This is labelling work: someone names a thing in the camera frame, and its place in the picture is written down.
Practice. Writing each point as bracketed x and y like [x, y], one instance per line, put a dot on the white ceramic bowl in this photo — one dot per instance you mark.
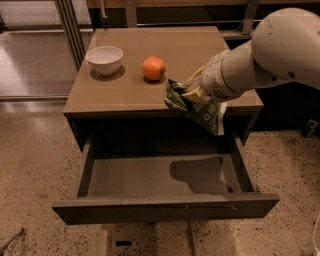
[105, 60]

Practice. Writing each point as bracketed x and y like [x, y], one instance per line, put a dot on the brown cabinet with glass top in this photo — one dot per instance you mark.
[128, 106]

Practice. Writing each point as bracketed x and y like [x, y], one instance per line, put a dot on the green jalapeno chip bag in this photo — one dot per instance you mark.
[209, 116]

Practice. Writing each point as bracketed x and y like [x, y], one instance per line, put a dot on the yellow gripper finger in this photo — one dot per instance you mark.
[197, 95]
[196, 74]

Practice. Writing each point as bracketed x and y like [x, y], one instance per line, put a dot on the black object on floor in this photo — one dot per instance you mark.
[310, 128]

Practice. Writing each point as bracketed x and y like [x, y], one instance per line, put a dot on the open grey top drawer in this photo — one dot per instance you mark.
[167, 179]

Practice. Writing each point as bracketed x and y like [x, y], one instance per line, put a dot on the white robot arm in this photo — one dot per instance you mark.
[284, 47]

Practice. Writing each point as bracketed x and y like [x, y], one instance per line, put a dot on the orange fruit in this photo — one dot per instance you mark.
[153, 68]

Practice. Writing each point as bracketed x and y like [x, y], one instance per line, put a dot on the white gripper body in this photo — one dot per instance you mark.
[211, 81]

